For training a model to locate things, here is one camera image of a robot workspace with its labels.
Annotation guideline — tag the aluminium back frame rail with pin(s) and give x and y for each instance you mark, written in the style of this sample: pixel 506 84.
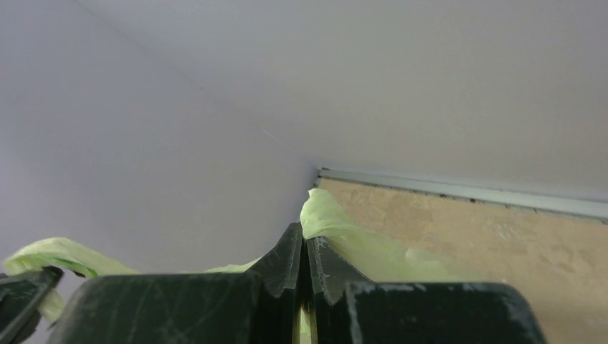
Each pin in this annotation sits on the aluminium back frame rail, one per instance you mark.
pixel 578 208

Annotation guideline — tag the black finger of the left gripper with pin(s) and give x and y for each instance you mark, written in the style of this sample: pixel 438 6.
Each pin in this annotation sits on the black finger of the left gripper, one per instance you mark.
pixel 21 295

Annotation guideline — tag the light green plastic bag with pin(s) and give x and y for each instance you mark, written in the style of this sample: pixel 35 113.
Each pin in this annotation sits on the light green plastic bag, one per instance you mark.
pixel 375 255

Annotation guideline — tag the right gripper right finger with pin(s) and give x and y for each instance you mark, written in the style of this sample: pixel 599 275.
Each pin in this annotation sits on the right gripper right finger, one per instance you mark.
pixel 347 307

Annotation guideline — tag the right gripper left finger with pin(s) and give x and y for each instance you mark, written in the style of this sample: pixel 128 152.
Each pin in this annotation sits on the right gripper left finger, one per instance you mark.
pixel 258 305

